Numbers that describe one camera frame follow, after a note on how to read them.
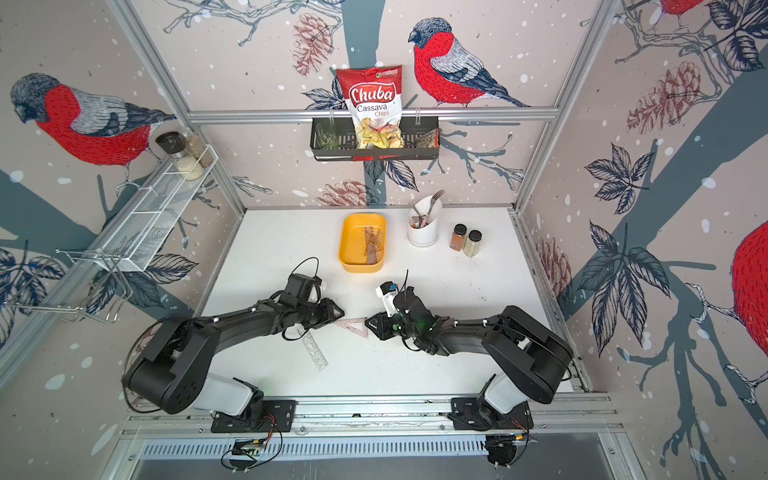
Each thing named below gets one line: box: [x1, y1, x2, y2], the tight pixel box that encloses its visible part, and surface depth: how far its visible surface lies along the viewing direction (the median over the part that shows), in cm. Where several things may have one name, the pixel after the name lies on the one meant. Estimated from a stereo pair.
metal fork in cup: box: [423, 189, 446, 226], surface depth 103 cm
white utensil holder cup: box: [407, 195, 443, 247], surface depth 108 cm
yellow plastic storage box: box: [338, 213, 387, 273], surface depth 109 cm
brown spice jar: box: [450, 223, 468, 251], surface depth 103 cm
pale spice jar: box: [463, 230, 483, 259], surface depth 103 cm
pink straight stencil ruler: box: [364, 226, 383, 265], surface depth 109 cm
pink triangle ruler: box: [334, 316, 369, 339], surface depth 92 cm
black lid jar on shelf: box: [155, 131, 187, 157], surface depth 81 cm
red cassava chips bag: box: [336, 65, 405, 149], surface depth 84 cm
